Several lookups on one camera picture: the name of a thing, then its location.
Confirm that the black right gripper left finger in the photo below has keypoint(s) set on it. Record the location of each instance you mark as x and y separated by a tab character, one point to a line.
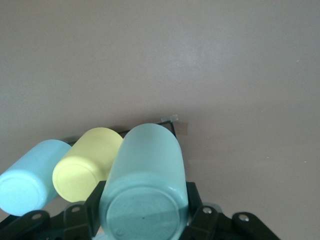
80	217

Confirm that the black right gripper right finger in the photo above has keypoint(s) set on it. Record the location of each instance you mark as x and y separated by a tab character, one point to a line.
210	222

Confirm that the light blue plastic cup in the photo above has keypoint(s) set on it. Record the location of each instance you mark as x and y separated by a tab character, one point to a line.
27	180

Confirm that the mint green plastic cup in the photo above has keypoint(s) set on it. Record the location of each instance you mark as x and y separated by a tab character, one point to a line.
147	180

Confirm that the yellow plastic cup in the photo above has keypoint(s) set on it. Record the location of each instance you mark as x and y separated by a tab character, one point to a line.
85	162

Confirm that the clear tape piece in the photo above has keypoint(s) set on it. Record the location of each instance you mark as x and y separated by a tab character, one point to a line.
170	118

